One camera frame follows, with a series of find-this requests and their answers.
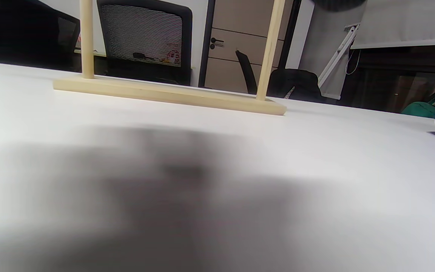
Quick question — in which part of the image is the white projector screen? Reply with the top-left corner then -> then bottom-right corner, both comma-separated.
351,0 -> 435,50

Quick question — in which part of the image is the green bag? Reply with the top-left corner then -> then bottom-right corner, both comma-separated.
401,93 -> 435,119

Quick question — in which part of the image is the dark wooden cabinet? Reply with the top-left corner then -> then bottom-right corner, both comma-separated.
339,45 -> 435,114

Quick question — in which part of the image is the black mesh office chair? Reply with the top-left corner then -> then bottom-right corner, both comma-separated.
96,0 -> 193,87

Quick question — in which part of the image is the black chair with dark cloth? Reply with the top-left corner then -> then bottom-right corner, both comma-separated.
235,50 -> 323,102

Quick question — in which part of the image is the beige door with black handle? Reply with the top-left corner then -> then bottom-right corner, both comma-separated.
198,0 -> 302,94

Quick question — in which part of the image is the wooden rack stand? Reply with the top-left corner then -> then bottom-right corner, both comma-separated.
53,0 -> 287,116

